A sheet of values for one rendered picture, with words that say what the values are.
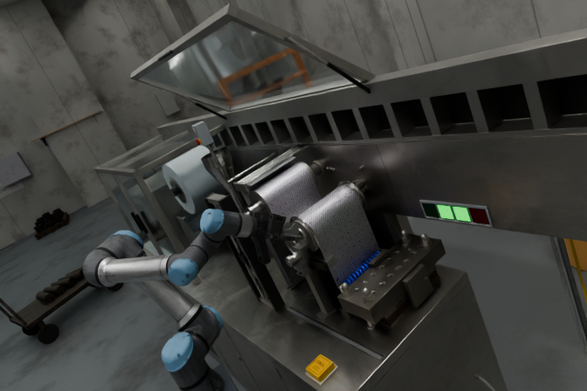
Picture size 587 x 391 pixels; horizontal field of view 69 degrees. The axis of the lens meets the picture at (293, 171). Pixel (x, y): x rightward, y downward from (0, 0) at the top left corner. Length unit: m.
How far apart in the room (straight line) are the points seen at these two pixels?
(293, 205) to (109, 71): 11.31
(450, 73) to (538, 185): 0.37
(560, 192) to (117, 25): 12.35
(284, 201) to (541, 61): 1.01
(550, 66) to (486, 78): 0.15
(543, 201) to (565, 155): 0.16
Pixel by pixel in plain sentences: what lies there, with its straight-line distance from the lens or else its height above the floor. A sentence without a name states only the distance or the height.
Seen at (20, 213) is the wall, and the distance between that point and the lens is 13.03.
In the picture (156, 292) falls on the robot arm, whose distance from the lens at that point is 1.66.
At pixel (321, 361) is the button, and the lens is 1.53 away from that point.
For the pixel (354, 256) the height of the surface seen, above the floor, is 1.08.
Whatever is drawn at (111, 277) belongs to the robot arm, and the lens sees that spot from 1.51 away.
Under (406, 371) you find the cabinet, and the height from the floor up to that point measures 0.80.
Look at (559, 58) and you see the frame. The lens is 1.11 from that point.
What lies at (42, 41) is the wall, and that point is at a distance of 12.37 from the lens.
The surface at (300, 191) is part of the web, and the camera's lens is 1.74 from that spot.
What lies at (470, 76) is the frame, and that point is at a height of 1.62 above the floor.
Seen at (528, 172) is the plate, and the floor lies 1.34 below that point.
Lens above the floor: 1.90
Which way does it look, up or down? 16 degrees down
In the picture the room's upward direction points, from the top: 24 degrees counter-clockwise
